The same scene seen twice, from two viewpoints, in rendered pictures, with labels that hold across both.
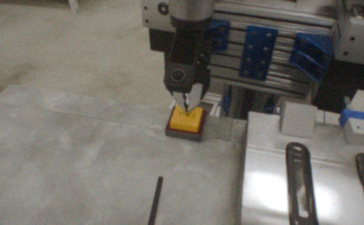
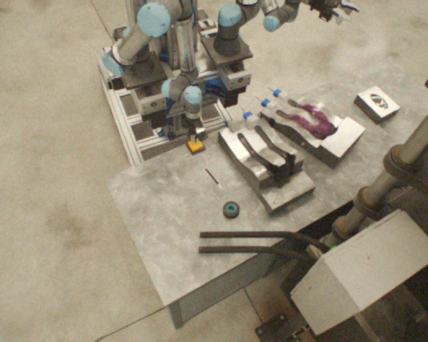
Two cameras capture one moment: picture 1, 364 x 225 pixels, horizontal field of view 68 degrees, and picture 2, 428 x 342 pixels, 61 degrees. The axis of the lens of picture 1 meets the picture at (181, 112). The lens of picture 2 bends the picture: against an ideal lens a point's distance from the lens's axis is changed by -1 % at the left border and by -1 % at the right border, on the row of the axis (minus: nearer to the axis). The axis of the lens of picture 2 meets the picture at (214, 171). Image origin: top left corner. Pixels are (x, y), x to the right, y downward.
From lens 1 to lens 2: 1.45 m
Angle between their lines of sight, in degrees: 33
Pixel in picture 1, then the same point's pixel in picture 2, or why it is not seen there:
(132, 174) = (196, 174)
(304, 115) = (236, 124)
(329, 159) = (249, 133)
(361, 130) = (252, 120)
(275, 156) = (236, 141)
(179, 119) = (195, 146)
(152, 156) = (196, 165)
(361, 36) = (234, 81)
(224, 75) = (176, 111)
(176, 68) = (201, 133)
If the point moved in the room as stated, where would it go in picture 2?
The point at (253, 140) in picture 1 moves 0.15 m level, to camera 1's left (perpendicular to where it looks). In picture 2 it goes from (227, 140) to (205, 155)
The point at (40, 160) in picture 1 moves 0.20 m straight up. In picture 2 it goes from (163, 191) to (160, 169)
